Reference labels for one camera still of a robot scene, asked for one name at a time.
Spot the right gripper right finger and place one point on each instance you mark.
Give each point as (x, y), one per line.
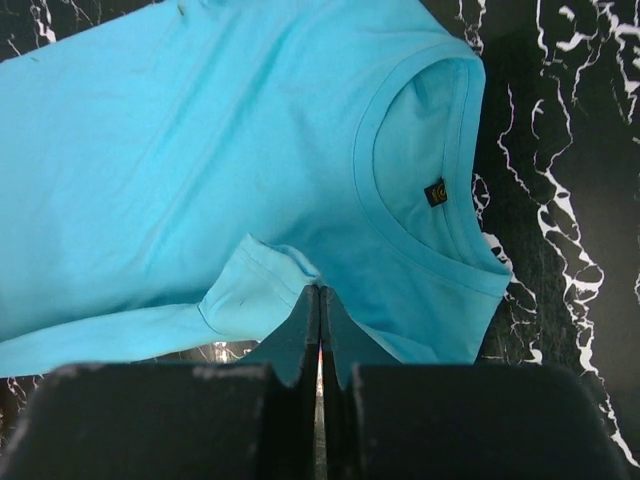
(387, 420)

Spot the bright blue t shirt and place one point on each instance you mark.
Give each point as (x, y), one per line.
(177, 176)

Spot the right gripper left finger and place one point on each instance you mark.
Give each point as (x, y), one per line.
(250, 419)

